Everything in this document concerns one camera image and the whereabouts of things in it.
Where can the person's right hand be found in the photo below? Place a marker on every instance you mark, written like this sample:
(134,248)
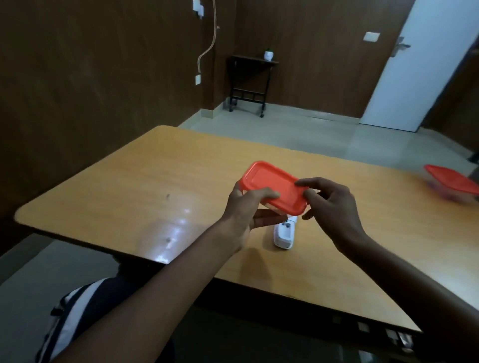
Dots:
(338,215)

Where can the person's left hand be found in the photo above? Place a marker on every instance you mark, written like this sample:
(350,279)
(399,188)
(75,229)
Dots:
(235,220)

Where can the person's right thumb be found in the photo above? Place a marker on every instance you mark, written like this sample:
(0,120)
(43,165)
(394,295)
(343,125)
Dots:
(311,198)

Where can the person's left thumb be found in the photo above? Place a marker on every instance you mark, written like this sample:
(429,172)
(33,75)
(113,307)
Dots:
(262,195)

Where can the small orange lidded container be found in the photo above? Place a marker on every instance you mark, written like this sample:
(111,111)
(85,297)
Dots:
(271,183)

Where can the person's right forearm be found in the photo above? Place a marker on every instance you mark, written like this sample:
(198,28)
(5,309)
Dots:
(415,291)

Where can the person's left forearm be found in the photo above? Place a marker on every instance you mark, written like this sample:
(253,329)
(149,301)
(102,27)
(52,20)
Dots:
(161,299)

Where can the white plug adapter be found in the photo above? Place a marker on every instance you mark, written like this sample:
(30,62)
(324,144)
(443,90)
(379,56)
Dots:
(284,233)

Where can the black side table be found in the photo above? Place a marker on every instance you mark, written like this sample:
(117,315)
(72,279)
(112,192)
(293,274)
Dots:
(249,61)

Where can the white plant pot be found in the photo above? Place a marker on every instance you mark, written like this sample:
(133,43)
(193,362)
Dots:
(268,55)

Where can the large red lidded container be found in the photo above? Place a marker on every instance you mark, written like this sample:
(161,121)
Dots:
(451,181)

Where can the white door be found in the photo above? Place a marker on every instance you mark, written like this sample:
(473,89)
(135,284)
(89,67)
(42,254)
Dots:
(423,63)

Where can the person's striped clothing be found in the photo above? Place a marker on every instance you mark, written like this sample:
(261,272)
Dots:
(78,314)

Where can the white light switch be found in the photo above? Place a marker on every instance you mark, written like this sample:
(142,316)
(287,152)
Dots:
(371,36)

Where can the white wall outlet box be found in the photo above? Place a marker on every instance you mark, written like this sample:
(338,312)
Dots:
(198,7)

